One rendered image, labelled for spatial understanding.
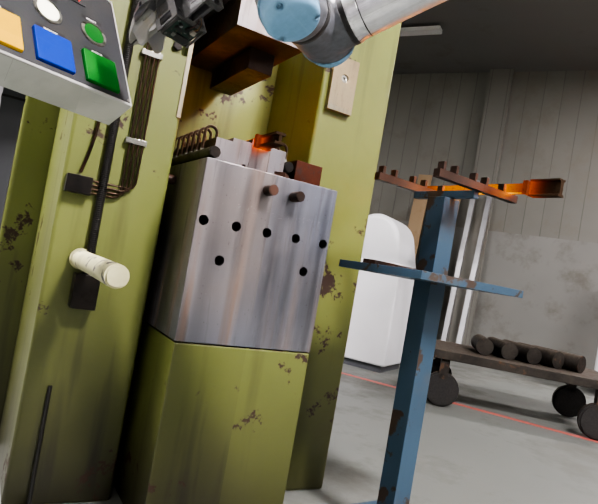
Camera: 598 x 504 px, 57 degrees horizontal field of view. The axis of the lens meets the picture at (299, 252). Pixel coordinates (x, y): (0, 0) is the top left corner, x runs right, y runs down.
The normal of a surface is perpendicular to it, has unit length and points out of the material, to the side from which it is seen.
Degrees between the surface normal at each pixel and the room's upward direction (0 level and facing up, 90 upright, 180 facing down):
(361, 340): 90
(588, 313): 90
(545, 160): 90
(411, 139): 90
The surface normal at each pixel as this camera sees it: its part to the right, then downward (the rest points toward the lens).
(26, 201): 0.49, 0.06
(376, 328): -0.47, -0.11
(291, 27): 0.25, 0.91
